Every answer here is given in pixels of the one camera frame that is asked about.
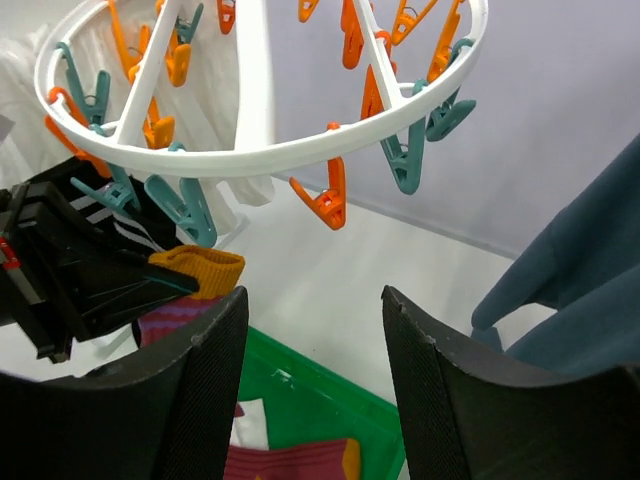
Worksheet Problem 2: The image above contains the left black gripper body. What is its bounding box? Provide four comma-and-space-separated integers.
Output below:
1, 182, 199, 363

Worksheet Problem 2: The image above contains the black sock with white stripes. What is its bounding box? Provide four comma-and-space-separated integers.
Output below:
29, 157, 111, 202

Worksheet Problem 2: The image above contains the maroon orange sock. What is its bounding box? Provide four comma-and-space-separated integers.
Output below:
224, 438, 362, 480

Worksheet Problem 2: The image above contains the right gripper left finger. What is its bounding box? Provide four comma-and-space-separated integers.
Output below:
1, 287, 249, 479

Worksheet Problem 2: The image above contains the green plastic tray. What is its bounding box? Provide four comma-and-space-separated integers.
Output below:
238, 327, 405, 480

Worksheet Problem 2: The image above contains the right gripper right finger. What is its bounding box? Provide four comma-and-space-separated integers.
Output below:
381, 286, 639, 479

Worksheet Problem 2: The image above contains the orange front clothes peg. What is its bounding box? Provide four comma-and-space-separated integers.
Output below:
43, 87, 114, 179

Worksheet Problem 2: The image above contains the teal front clothes peg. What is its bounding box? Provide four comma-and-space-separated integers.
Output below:
70, 162, 141, 216

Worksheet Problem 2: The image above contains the white garment on hanger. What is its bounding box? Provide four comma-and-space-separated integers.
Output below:
0, 0, 276, 231

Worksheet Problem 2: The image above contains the white round clip hanger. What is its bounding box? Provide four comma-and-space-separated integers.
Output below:
34, 1, 489, 178

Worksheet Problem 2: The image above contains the purple orange sock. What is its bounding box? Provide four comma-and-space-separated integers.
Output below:
132, 244, 246, 349

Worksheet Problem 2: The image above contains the blue sweater on hanger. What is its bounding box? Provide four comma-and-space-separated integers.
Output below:
471, 139, 639, 376

